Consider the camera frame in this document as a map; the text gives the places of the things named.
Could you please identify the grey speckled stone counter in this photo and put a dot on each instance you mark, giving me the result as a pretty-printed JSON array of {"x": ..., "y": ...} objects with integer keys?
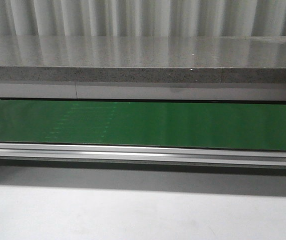
[{"x": 143, "y": 68}]

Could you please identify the silver conveyor frame rail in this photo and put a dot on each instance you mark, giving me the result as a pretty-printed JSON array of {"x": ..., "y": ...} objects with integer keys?
[{"x": 141, "y": 155}]

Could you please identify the green conveyor belt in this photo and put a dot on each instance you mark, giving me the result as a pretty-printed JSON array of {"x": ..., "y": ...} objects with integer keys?
[{"x": 211, "y": 125}]

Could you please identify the white pleated curtain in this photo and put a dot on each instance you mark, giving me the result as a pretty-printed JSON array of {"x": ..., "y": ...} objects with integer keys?
[{"x": 126, "y": 18}]

